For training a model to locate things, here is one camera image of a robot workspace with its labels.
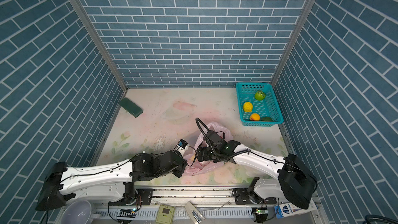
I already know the pink plastic bag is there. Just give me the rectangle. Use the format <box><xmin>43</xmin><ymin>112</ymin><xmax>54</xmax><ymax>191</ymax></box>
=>
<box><xmin>183</xmin><ymin>121</ymin><xmax>233</xmax><ymax>176</ymax></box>

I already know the yellow lemon fruit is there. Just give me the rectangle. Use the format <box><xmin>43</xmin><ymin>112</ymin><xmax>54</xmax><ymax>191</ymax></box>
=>
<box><xmin>243</xmin><ymin>102</ymin><xmax>254</xmax><ymax>113</ymax></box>

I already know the green avocado fruit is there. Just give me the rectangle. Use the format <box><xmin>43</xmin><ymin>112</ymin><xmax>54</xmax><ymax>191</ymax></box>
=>
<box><xmin>260</xmin><ymin>117</ymin><xmax>274</xmax><ymax>122</ymax></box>

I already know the green round fruit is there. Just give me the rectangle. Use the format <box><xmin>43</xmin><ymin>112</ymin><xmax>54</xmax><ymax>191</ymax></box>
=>
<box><xmin>254</xmin><ymin>90</ymin><xmax>266</xmax><ymax>101</ymax></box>

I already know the yellow orange mango fruit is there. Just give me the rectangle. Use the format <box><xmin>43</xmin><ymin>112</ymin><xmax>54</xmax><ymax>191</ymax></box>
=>
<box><xmin>249</xmin><ymin>113</ymin><xmax>261</xmax><ymax>121</ymax></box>

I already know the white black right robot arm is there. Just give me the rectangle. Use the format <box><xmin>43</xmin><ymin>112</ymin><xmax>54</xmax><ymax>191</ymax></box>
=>
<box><xmin>197</xmin><ymin>130</ymin><xmax>318</xmax><ymax>209</ymax></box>

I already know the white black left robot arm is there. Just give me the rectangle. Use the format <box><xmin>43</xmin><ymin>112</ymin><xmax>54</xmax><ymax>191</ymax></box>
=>
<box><xmin>35</xmin><ymin>150</ymin><xmax>187</xmax><ymax>211</ymax></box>

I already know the green digital timer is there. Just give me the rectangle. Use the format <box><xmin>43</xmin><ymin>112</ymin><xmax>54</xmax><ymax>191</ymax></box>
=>
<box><xmin>155</xmin><ymin>205</ymin><xmax>176</xmax><ymax>224</ymax></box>

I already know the white small device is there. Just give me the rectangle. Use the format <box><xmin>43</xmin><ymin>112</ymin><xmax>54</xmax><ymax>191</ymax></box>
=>
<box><xmin>184</xmin><ymin>202</ymin><xmax>205</xmax><ymax>224</ymax></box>

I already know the teal plastic basket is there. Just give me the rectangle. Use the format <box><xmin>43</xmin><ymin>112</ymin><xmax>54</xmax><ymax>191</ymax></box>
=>
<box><xmin>236</xmin><ymin>82</ymin><xmax>284</xmax><ymax>127</ymax></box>

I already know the green rectangular box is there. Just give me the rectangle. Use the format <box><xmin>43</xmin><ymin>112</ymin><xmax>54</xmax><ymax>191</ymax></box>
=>
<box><xmin>119</xmin><ymin>97</ymin><xmax>144</xmax><ymax>118</ymax></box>

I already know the blue white paper box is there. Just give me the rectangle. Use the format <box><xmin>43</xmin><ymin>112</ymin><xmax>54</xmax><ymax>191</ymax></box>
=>
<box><xmin>274</xmin><ymin>202</ymin><xmax>317</xmax><ymax>219</ymax></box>

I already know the white plastic bowl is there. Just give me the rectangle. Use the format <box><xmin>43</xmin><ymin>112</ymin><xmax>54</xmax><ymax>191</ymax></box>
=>
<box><xmin>61</xmin><ymin>201</ymin><xmax>93</xmax><ymax>224</ymax></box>

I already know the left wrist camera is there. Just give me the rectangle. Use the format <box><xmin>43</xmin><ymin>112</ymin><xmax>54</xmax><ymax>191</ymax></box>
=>
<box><xmin>174</xmin><ymin>139</ymin><xmax>188</xmax><ymax>156</ymax></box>

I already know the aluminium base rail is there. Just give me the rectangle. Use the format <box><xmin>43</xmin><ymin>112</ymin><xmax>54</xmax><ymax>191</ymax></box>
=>
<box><xmin>105</xmin><ymin>185</ymin><xmax>318</xmax><ymax>207</ymax></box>

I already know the grey aluminium corner post right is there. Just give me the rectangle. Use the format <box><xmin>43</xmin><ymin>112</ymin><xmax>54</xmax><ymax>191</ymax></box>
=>
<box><xmin>270</xmin><ymin>0</ymin><xmax>315</xmax><ymax>88</ymax></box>

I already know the grey aluminium corner post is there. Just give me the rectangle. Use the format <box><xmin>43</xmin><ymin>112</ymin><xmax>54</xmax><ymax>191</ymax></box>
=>
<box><xmin>69</xmin><ymin>0</ymin><xmax>128</xmax><ymax>93</ymax></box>
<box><xmin>270</xmin><ymin>0</ymin><xmax>315</xmax><ymax>88</ymax></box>

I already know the grey aluminium corner post left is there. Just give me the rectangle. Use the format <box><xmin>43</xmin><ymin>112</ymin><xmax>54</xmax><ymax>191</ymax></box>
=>
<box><xmin>69</xmin><ymin>0</ymin><xmax>128</xmax><ymax>93</ymax></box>

